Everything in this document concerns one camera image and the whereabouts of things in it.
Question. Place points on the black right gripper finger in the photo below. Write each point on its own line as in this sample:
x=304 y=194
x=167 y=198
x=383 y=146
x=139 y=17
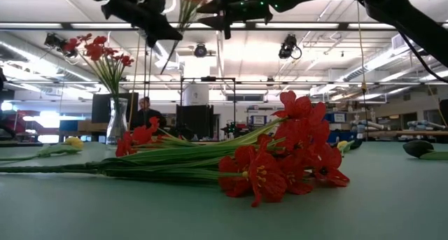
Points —
x=227 y=23
x=217 y=5

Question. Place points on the clear glass vase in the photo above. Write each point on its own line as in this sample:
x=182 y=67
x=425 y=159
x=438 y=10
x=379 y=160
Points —
x=117 y=128

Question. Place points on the dark green artificial tulip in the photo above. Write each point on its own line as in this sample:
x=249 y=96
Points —
x=416 y=148

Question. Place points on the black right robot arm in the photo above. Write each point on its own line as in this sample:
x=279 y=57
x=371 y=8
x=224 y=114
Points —
x=402 y=16

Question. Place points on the round black ceiling device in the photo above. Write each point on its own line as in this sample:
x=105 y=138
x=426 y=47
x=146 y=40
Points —
x=200 y=50

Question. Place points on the black overhead beam with lights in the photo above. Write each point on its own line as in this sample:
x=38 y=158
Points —
x=297 y=25

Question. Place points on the white cylinder tank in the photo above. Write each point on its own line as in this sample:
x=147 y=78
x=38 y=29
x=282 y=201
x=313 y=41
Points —
x=196 y=94

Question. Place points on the person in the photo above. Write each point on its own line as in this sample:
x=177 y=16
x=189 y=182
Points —
x=147 y=119

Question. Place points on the black monitor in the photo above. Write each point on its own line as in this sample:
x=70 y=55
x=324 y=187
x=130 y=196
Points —
x=99 y=108

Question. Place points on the black panel screen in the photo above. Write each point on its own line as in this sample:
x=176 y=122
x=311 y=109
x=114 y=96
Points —
x=194 y=121

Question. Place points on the white sign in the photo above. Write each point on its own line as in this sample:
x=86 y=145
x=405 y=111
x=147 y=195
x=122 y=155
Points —
x=258 y=120

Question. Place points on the brown cardboard box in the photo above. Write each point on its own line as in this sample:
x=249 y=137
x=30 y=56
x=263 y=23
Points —
x=91 y=125

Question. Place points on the blue storage bins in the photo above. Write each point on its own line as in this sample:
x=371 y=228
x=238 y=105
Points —
x=329 y=117

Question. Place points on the wooden background workbench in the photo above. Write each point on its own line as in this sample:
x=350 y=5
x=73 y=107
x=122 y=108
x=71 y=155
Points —
x=402 y=132

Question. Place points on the pale background robot arms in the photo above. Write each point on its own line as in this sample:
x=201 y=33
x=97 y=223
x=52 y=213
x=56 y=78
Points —
x=425 y=125

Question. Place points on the black overhead camera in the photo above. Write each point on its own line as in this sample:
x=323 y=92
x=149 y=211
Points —
x=287 y=45

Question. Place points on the black metal frame stand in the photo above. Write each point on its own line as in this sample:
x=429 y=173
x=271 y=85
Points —
x=208 y=78

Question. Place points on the black ceiling-mounted camera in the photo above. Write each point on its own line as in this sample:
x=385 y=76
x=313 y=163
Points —
x=56 y=41

